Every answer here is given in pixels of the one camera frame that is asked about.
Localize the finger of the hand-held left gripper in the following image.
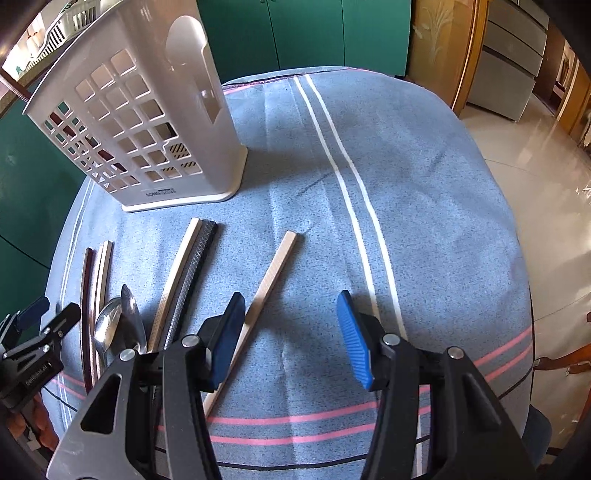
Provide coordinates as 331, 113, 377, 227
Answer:
0, 296, 51, 344
2, 302, 83, 365

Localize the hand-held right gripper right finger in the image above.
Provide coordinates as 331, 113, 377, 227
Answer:
336, 290, 539, 480

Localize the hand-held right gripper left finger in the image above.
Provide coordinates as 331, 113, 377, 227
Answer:
46, 292, 247, 480

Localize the dark red chopstick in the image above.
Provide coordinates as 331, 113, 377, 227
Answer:
79, 247, 95, 395

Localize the black patterned chopstick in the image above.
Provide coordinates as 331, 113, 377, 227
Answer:
161, 222, 220, 356

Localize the white plastic utensil holder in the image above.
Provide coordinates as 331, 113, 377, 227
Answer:
22, 15, 250, 214

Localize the person's left hand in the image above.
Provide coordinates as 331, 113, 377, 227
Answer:
7, 399, 58, 457

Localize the metal spoon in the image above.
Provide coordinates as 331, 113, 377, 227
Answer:
93, 296, 124, 370
120, 283, 148, 356

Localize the blue striped tablecloth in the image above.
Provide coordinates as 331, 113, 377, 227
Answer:
46, 67, 536, 480

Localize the blue chair seat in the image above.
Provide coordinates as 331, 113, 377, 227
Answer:
524, 406, 553, 462

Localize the wooden chair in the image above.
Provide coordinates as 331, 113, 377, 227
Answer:
531, 309, 591, 384

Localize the white dish rack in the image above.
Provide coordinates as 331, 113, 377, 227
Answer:
28, 0, 116, 61

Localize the wooden door with frosted glass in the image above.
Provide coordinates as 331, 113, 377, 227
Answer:
409, 0, 490, 116

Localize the grey refrigerator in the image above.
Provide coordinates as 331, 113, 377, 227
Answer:
464, 0, 552, 123

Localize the wooden doorway frame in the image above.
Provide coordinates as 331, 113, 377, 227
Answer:
533, 32, 591, 148

